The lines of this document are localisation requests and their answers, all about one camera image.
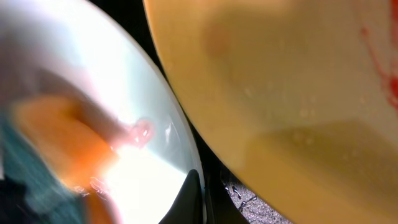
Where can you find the black round tray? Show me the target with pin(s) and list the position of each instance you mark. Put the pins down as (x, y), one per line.
(227, 199)

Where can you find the pale blue plate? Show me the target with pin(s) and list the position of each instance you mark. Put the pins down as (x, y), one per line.
(73, 49)

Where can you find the green yellow sponge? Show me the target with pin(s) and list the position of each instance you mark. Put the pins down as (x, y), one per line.
(54, 162)

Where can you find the yellow plate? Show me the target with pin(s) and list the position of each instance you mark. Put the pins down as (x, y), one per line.
(297, 98)

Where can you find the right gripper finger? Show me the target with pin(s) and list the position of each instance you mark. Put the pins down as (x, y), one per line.
(188, 205)

